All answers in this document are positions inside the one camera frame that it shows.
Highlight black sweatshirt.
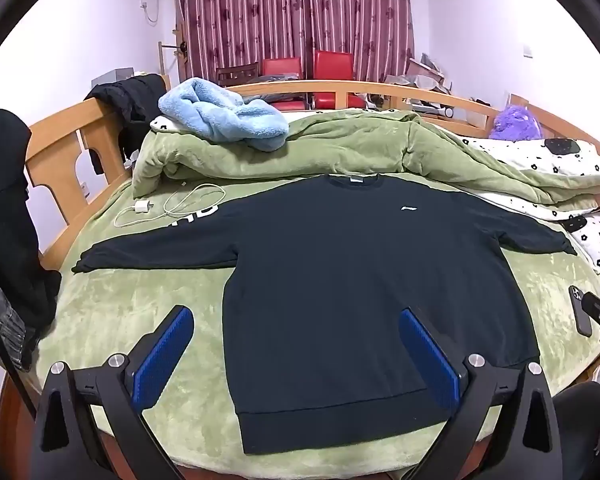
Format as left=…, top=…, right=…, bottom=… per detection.
left=71, top=174, right=578, bottom=456

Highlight grey camouflage pants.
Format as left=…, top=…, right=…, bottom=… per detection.
left=0, top=260, right=41, bottom=373

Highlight black jacket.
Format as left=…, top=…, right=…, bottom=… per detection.
left=84, top=74, right=167, bottom=176

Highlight maroon flowered curtain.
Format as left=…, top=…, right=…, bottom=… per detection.
left=174, top=0, right=415, bottom=83

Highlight person's leg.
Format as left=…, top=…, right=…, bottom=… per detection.
left=550, top=382, right=600, bottom=480

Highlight wooden bed frame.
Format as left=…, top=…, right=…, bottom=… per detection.
left=24, top=79, right=600, bottom=271

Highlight wooden rack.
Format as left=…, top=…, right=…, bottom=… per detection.
left=157, top=22, right=188, bottom=86

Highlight cluttered table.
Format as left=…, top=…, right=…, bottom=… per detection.
left=382, top=52, right=481, bottom=121

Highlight green plush bed sheet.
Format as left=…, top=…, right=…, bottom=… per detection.
left=30, top=175, right=600, bottom=476

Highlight dark wooden chair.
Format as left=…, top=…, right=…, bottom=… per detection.
left=216, top=62, right=261, bottom=88

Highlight white floral pillow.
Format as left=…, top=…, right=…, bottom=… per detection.
left=562, top=210, right=600, bottom=275

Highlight light blue fleece blanket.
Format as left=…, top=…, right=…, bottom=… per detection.
left=158, top=77, right=289, bottom=153

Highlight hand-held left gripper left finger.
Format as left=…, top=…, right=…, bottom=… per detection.
left=34, top=304, right=196, bottom=480

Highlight black hanging garment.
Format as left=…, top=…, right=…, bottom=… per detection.
left=0, top=109, right=62, bottom=331

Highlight purple plush toy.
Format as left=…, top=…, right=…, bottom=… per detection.
left=490, top=104, right=543, bottom=142

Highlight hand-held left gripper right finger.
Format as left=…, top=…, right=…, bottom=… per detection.
left=399, top=306, right=563, bottom=480

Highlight black phone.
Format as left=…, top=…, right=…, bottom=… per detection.
left=568, top=285, right=593, bottom=337

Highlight red chair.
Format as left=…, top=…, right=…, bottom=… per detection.
left=313, top=50, right=355, bottom=108
left=261, top=57, right=301, bottom=81

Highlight green quilt with floral lining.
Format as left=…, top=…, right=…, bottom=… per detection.
left=131, top=109, right=600, bottom=221

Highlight white charging cable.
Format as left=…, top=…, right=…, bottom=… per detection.
left=114, top=182, right=227, bottom=228

